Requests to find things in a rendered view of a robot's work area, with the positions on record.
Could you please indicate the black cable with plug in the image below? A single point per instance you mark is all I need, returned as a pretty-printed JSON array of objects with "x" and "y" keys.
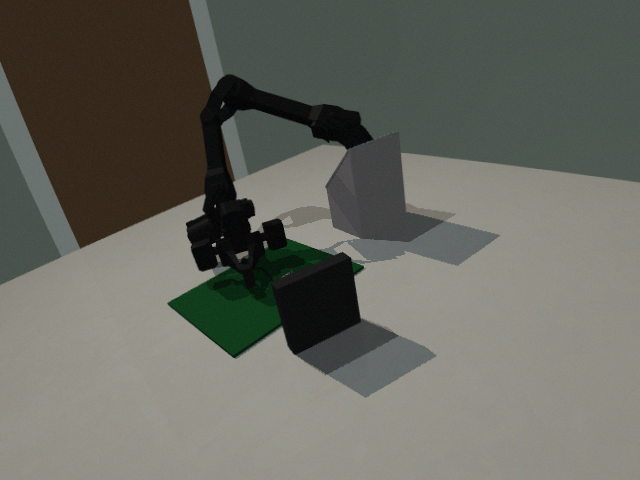
[{"x": 248, "y": 275}]

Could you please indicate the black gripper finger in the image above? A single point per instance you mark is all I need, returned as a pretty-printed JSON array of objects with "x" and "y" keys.
[
  {"x": 227, "y": 255},
  {"x": 255, "y": 248}
]

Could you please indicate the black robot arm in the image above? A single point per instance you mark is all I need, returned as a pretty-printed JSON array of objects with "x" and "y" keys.
[{"x": 327, "y": 122}]

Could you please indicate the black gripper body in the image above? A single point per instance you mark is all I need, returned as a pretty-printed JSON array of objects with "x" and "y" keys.
[{"x": 205, "y": 255}]

